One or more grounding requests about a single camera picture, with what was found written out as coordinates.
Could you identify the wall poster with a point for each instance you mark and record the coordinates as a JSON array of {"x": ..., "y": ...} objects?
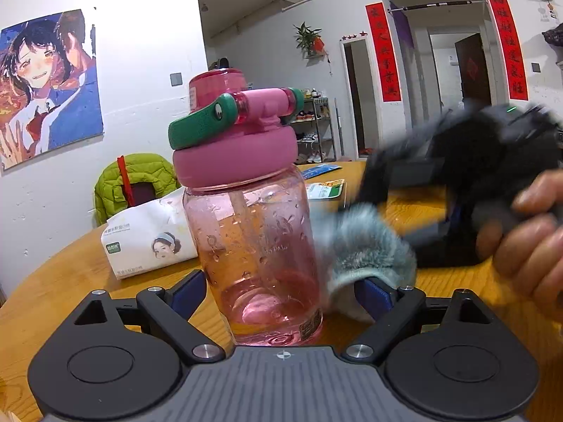
[{"x": 52, "y": 88}]

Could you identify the potted plant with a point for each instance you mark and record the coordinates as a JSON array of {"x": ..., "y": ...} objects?
[{"x": 308, "y": 37}]

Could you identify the grey furry microphone cover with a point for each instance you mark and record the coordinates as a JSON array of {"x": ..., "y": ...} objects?
[{"x": 365, "y": 241}]

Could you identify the blue packet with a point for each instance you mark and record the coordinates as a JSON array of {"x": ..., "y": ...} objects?
[{"x": 319, "y": 170}]

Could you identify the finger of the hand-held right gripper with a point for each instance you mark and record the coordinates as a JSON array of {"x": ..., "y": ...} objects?
[
  {"x": 382, "y": 171},
  {"x": 440, "y": 246}
]

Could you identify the grey light switch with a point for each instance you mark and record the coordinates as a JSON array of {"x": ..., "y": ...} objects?
[{"x": 176, "y": 78}]

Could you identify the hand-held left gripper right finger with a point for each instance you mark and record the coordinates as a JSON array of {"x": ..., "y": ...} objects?
[{"x": 374, "y": 296}]

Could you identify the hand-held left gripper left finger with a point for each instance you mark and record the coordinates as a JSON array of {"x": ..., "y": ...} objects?
[{"x": 189, "y": 292}]

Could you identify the red couplet banner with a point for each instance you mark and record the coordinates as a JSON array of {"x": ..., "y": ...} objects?
[
  {"x": 506, "y": 44},
  {"x": 382, "y": 52}
]

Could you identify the maroon chair under jacket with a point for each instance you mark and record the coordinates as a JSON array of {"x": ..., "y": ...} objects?
[{"x": 145, "y": 193}]

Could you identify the green puffer jacket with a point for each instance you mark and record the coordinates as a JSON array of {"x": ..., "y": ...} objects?
[{"x": 110, "y": 184}]

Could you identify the person's right hand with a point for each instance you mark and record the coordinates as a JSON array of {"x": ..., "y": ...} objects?
[{"x": 528, "y": 246}]

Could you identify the dark animal statue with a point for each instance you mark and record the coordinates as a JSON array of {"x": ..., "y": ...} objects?
[{"x": 554, "y": 35}]

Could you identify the shoe rack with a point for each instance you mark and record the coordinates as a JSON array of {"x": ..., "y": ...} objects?
[{"x": 314, "y": 132}]

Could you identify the doorway pull-up bar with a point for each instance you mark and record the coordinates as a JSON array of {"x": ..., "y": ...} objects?
[{"x": 435, "y": 5}]

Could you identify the dark wooden door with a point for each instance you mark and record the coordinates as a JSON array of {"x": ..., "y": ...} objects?
[{"x": 473, "y": 70}]

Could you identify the green orange snack pouch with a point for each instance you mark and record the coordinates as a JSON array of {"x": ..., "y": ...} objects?
[{"x": 325, "y": 190}]

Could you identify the pink water bottle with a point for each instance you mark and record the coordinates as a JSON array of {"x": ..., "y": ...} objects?
[{"x": 255, "y": 237}]

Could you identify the white tissue pack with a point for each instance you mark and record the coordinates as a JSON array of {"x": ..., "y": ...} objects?
[{"x": 145, "y": 237}]

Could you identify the red star decorations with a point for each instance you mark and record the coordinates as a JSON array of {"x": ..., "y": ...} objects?
[{"x": 353, "y": 35}]

